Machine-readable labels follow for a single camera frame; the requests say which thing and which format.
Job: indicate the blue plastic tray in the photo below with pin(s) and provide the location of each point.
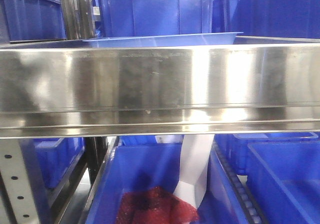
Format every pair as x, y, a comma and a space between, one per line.
220, 38

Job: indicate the white paper sheet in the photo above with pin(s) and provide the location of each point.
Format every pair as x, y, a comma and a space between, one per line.
194, 159

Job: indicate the blue bin lower middle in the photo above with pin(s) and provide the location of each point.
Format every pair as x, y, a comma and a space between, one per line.
139, 168

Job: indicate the blue bin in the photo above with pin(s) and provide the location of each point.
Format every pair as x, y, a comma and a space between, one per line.
55, 155
32, 19
288, 189
125, 18
273, 18
139, 168

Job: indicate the blue crate lower back right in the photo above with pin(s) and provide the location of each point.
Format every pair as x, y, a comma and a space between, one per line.
235, 147

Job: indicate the red mesh bag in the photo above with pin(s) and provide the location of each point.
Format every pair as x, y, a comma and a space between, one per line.
155, 206

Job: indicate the blue bin upper middle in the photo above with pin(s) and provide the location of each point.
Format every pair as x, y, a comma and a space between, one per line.
125, 18

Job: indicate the blue bin lower left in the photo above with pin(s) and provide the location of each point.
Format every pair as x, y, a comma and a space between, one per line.
55, 155

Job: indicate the blue bin lower right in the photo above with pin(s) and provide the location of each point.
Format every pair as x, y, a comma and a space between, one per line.
288, 189

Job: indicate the blue bin upper right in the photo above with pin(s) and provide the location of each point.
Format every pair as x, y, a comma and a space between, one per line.
273, 18

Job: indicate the blue bin upper left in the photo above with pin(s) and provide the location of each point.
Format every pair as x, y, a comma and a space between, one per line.
32, 19

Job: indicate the stainless steel shelf rail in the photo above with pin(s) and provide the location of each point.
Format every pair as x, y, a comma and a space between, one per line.
247, 88

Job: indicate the perforated grey shelf post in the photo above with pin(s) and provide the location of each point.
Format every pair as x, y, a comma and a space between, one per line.
13, 170

